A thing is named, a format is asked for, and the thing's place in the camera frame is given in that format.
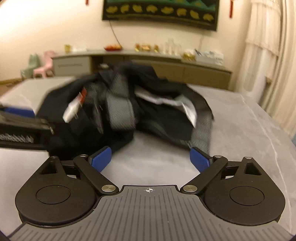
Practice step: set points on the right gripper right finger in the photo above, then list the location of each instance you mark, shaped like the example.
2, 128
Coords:
239, 192

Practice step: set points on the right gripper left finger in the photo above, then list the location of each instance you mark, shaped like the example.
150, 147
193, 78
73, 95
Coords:
62, 192

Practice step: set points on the black garment with mesh lining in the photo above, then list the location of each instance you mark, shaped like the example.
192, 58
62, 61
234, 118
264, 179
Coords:
120, 101

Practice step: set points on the white hang tag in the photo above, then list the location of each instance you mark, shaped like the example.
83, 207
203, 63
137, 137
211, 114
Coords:
73, 107

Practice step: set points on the green plastic kids chair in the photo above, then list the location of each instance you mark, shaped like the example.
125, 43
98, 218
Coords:
34, 62

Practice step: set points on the pink plastic kids chair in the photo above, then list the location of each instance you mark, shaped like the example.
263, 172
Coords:
47, 64

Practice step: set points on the long low sideboard cabinet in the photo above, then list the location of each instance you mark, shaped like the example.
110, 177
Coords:
171, 67

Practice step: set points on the yellow cup on sideboard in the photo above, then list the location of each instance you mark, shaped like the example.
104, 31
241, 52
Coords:
67, 48

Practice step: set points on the cream lace curtain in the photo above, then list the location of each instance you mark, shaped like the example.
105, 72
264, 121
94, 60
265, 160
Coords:
267, 70

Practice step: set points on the red plate of fruit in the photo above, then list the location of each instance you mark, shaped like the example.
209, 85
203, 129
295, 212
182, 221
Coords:
113, 47

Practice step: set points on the grey box of items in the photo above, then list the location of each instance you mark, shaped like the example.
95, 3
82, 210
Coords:
210, 57

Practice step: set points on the golden bowl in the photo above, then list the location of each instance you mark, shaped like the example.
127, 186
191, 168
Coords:
146, 47

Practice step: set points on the cluster of glass cups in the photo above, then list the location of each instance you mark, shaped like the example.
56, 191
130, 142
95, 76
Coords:
171, 48

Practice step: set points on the red hanging knot ornament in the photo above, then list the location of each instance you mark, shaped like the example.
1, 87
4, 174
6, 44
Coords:
231, 9

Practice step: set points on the dark patterned wall tapestry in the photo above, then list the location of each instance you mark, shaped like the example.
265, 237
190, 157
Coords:
196, 13

